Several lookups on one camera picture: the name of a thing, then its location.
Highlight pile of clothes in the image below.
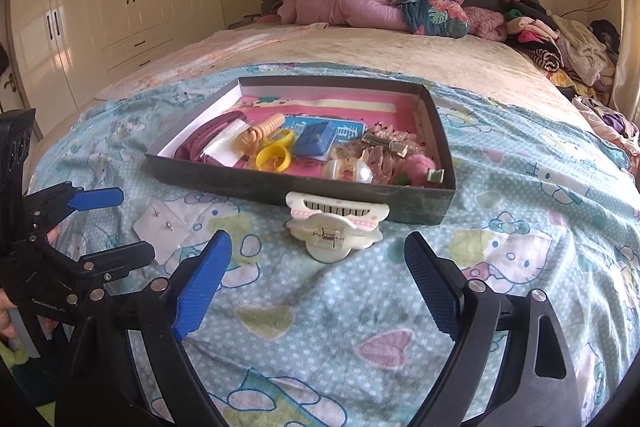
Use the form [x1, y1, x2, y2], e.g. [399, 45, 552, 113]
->
[464, 0, 640, 158]

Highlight peach spiral hair tie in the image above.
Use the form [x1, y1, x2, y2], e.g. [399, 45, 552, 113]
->
[235, 114, 288, 156]

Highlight cream bead hair accessory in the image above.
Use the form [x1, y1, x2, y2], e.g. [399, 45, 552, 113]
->
[321, 157, 373, 184]

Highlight left hand painted nails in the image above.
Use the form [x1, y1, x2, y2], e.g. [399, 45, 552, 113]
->
[0, 288, 18, 345]

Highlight pink pompom hair tie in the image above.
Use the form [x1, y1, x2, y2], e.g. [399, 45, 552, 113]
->
[397, 152, 445, 186]

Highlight dark cardboard tray box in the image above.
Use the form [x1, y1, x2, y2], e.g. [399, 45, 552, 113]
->
[146, 76, 457, 225]

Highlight yellow ring in bag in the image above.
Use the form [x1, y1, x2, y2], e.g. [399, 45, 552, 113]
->
[249, 143, 296, 174]

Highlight hello kitty blue blanket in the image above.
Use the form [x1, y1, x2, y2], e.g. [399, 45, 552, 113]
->
[30, 63, 639, 426]

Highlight yellow ring upper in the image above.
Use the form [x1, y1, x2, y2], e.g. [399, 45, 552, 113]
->
[261, 128, 296, 148]

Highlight pink book in tray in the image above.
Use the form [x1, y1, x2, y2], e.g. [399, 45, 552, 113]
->
[155, 86, 438, 185]

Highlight white cat claw clip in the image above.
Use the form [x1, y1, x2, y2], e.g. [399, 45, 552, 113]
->
[285, 192, 390, 265]

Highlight small blue box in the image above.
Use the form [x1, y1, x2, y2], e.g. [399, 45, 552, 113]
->
[292, 120, 337, 158]

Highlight pink quilted jacket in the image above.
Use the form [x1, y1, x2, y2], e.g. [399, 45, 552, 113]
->
[277, 0, 409, 32]

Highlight white earring card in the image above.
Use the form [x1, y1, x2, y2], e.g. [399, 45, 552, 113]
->
[134, 199, 212, 273]

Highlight green sleeve forearm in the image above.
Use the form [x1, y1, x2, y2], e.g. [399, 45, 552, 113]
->
[1, 325, 68, 426]

